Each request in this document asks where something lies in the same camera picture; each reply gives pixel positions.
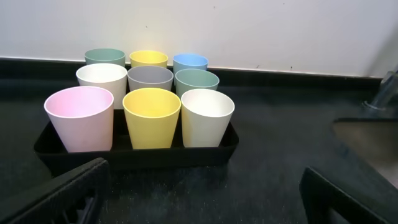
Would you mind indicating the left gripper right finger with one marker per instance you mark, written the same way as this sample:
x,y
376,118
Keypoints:
x,y
326,199

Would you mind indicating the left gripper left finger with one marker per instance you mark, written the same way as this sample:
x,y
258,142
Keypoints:
x,y
62,199

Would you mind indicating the steel sink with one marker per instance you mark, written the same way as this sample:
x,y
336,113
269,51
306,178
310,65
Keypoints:
x,y
373,146

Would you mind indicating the pink cup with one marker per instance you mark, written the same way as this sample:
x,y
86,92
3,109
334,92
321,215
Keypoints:
x,y
81,130

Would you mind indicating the black tray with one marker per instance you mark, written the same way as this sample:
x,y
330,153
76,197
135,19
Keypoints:
x,y
140,158

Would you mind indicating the yellow cup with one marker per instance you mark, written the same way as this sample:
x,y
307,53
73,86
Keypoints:
x,y
151,130
148,60

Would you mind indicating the steel tap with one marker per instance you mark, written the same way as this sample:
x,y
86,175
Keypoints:
x,y
385,90

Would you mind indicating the white cup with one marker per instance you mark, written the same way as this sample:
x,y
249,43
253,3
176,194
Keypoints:
x,y
101,74

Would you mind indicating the cream cup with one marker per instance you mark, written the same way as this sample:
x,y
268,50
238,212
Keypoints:
x,y
205,130

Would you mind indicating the green cup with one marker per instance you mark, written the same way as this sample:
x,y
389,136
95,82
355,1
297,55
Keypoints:
x,y
105,57
196,82

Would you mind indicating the grey cup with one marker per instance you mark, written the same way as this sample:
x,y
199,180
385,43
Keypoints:
x,y
150,77

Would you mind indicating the blue cup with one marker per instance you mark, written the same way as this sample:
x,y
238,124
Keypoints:
x,y
189,63

